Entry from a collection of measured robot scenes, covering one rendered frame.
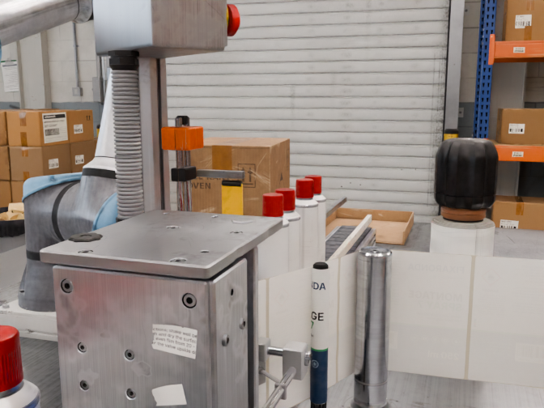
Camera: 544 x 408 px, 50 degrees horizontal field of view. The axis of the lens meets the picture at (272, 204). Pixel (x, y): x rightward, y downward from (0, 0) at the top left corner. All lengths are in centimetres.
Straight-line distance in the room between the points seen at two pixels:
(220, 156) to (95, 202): 54
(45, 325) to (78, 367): 69
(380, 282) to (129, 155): 32
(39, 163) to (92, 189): 354
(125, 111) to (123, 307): 38
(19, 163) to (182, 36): 396
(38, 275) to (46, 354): 14
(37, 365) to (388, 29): 445
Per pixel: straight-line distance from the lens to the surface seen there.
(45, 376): 95
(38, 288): 108
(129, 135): 69
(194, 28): 68
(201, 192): 145
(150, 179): 81
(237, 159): 142
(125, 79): 69
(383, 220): 196
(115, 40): 74
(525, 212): 453
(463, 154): 81
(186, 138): 76
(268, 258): 90
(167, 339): 34
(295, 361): 54
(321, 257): 114
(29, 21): 104
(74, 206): 99
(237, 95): 534
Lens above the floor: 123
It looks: 10 degrees down
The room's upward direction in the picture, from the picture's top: straight up
